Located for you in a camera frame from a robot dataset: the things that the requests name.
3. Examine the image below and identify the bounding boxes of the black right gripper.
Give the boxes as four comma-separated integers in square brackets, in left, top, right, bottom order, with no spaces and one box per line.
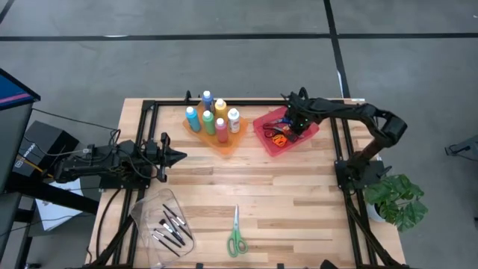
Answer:
[284,92,318,144]

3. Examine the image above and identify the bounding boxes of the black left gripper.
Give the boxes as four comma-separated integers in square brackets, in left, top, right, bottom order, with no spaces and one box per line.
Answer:
[146,132,188,183]

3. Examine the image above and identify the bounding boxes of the translucent pink plastic tray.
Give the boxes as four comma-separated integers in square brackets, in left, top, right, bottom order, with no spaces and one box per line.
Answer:
[252,105,320,158]

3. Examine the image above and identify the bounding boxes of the black and red scissors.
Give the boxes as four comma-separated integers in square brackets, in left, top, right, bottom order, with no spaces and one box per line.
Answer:
[261,122,285,140]

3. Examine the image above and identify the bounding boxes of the teal paint bottle white cap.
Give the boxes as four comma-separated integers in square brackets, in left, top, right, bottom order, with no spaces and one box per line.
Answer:
[185,106,202,133]

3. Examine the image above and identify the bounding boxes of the green paint bottle white cap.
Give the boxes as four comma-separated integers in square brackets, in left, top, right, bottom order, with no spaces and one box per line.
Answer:
[202,110,217,136]

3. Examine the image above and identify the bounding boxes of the pink paint bottle white cap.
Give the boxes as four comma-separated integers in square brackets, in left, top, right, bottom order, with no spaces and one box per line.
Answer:
[214,117,229,144]

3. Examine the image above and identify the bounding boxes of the thin black paintbrush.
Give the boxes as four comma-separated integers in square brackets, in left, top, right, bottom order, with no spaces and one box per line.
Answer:
[162,203,187,227]
[163,210,184,242]

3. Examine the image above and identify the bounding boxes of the white paint bottle apple label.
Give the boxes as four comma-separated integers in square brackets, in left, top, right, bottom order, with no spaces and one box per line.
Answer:
[227,108,241,135]

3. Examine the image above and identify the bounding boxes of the yellow paint bottle white cap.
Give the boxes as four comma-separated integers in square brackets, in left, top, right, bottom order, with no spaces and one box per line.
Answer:
[214,98,229,121]

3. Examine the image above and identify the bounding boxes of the black wide-bristle paintbrush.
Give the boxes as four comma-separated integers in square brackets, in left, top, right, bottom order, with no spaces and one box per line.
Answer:
[159,218,187,247]

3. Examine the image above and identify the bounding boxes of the translucent orange plastic tray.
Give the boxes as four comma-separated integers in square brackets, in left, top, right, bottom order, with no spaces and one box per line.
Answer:
[181,102,250,157]

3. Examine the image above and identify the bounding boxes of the clear plastic tray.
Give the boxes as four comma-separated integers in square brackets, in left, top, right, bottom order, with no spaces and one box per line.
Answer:
[130,188,198,269]

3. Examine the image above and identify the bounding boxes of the white plant pot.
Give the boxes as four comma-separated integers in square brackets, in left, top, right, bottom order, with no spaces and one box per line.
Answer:
[365,203,385,223]

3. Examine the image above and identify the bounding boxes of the green leafy plant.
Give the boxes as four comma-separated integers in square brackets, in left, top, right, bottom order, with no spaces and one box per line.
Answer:
[364,174,429,233]

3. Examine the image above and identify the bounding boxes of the black monitor stand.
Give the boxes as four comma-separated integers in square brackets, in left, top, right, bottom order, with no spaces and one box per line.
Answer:
[0,173,100,269]

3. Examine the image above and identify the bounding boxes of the white paper sheet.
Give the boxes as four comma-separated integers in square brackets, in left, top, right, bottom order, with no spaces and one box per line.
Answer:
[35,174,84,232]

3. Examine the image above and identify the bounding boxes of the black equipment box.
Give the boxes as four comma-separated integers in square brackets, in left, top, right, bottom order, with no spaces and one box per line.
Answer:
[13,120,81,179]

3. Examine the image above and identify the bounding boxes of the grey chair base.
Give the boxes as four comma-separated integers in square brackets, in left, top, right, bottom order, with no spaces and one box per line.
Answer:
[444,134,478,165]

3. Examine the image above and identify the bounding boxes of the monitor with blue screen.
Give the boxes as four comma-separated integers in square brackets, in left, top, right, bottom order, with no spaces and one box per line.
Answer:
[0,67,41,194]

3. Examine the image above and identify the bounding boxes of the green-handled scissors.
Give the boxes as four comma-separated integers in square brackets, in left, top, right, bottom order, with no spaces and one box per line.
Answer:
[226,204,249,259]

